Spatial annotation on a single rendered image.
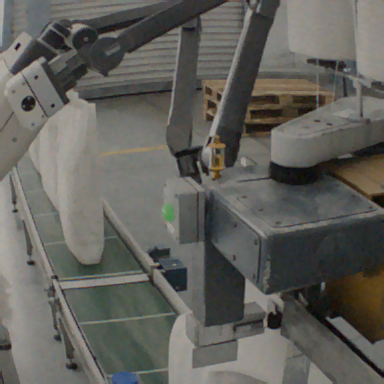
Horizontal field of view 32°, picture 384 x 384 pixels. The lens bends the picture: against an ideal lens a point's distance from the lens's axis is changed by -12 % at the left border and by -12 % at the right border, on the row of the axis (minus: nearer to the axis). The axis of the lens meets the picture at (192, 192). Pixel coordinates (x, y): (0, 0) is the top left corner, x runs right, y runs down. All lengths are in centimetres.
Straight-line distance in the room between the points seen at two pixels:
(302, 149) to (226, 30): 813
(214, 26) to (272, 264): 827
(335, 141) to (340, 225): 24
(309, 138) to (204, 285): 31
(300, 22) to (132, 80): 763
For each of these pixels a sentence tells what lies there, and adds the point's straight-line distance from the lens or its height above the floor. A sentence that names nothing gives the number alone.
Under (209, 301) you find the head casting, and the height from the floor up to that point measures 112.
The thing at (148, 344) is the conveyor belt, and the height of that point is 38.
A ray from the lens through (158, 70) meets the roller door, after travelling 904.
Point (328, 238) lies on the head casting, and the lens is 105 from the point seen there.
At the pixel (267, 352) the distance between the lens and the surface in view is 148.
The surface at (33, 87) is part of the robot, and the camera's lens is 144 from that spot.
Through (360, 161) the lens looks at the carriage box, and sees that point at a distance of 139.
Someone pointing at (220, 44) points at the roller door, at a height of 63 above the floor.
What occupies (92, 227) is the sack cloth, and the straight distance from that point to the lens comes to 322.
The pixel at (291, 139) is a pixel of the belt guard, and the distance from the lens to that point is 119.
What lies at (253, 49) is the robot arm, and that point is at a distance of 153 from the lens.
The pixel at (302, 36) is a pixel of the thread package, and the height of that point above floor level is 157.
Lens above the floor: 171
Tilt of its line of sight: 19 degrees down
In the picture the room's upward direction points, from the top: straight up
